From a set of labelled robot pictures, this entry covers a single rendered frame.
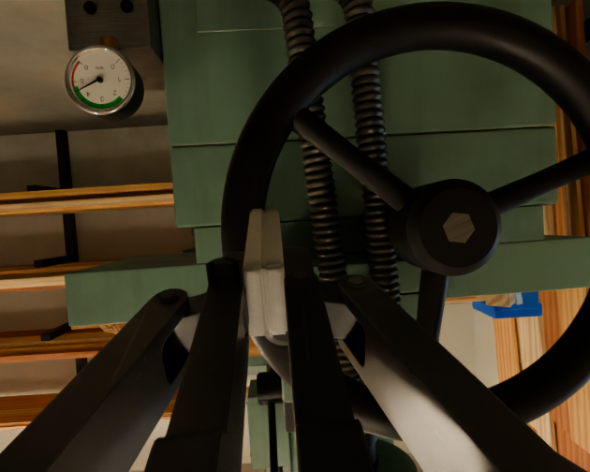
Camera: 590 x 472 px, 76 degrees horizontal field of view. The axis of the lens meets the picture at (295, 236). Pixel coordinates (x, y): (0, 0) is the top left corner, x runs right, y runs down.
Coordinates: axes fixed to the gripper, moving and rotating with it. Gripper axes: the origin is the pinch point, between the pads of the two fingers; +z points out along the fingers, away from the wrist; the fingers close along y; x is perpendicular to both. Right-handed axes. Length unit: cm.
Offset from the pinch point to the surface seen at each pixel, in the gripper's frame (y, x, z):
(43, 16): -79, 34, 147
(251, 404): -7, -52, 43
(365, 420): 5.4, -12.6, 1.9
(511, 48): 16.2, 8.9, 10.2
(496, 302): 31.2, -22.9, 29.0
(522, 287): 28.4, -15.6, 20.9
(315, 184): 3.9, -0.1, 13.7
